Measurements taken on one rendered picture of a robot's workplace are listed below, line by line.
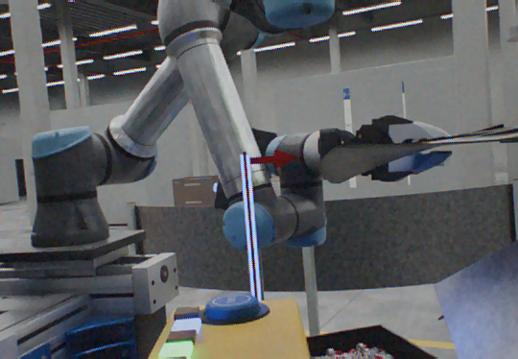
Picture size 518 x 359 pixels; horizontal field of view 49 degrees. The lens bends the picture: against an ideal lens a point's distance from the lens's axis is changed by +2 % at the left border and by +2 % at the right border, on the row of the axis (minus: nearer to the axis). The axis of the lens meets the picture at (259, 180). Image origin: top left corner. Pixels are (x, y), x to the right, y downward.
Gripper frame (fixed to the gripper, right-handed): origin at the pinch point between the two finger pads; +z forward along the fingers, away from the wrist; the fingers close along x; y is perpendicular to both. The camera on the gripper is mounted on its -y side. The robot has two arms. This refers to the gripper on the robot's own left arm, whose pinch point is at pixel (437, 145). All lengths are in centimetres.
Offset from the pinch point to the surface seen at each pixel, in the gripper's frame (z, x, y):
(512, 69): -479, -192, 861
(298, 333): 17.1, 14.7, -38.1
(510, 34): 9.7, -12.2, -0.3
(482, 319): 8.6, 19.9, -4.0
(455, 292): 4.3, 17.8, -2.7
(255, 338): 15.7, 15.0, -40.6
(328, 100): -462, -99, 420
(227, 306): 11.0, 13.9, -39.6
